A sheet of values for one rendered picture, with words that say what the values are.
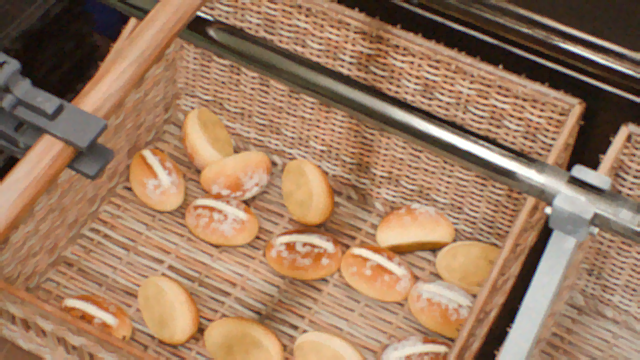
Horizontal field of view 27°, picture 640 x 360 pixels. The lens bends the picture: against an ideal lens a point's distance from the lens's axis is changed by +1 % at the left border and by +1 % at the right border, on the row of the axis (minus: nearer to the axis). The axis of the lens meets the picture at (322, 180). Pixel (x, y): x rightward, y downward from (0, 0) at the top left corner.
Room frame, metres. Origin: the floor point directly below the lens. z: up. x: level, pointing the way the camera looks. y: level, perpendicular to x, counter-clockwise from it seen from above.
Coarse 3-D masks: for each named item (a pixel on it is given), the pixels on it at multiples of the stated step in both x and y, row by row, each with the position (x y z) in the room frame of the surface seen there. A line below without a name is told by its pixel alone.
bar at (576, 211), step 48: (96, 0) 0.82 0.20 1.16; (144, 0) 0.80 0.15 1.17; (240, 48) 0.74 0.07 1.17; (336, 96) 0.69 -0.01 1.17; (384, 96) 0.68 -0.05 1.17; (432, 144) 0.64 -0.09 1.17; (480, 144) 0.63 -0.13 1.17; (528, 192) 0.59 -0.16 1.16; (576, 192) 0.58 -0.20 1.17; (576, 240) 0.56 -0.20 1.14; (528, 336) 0.51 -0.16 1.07
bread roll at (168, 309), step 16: (144, 288) 0.83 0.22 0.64; (160, 288) 0.82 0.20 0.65; (176, 288) 0.82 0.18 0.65; (144, 304) 0.81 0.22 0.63; (160, 304) 0.80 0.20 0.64; (176, 304) 0.80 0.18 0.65; (192, 304) 0.80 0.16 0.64; (160, 320) 0.79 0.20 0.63; (176, 320) 0.78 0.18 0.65; (192, 320) 0.78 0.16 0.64; (160, 336) 0.77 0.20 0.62; (176, 336) 0.76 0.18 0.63; (192, 336) 0.77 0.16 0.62
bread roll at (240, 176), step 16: (224, 160) 1.01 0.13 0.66; (240, 160) 1.01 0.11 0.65; (256, 160) 1.01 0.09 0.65; (208, 176) 0.99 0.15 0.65; (224, 176) 0.98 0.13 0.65; (240, 176) 0.99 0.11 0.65; (256, 176) 0.99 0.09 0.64; (208, 192) 0.98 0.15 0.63; (224, 192) 0.97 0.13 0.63; (240, 192) 0.97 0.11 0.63; (256, 192) 0.99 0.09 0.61
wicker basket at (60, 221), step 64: (256, 0) 1.13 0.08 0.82; (320, 0) 1.10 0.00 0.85; (192, 64) 1.15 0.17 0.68; (128, 128) 1.05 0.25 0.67; (320, 128) 1.04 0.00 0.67; (512, 128) 0.94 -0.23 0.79; (576, 128) 0.91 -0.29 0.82; (64, 192) 0.94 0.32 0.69; (128, 192) 1.01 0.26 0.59; (192, 192) 1.00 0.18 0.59; (384, 192) 0.98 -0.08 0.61; (448, 192) 0.94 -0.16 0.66; (0, 256) 0.84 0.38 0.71; (64, 256) 0.91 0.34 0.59; (128, 256) 0.91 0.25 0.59; (192, 256) 0.90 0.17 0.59; (256, 256) 0.90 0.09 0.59; (512, 256) 0.77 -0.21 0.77; (0, 320) 0.80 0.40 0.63; (64, 320) 0.74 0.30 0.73; (256, 320) 0.80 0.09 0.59; (320, 320) 0.80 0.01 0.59; (384, 320) 0.80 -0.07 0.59
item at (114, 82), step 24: (168, 0) 0.77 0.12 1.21; (192, 0) 0.77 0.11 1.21; (144, 24) 0.74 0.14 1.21; (168, 24) 0.74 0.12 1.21; (120, 48) 0.72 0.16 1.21; (144, 48) 0.72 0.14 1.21; (120, 72) 0.69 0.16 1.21; (144, 72) 0.70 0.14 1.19; (96, 96) 0.67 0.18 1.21; (120, 96) 0.67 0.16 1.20; (48, 144) 0.62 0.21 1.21; (24, 168) 0.60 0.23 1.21; (48, 168) 0.60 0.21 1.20; (0, 192) 0.57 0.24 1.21; (24, 192) 0.58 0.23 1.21; (0, 216) 0.55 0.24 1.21; (24, 216) 0.57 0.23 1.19; (0, 240) 0.54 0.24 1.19
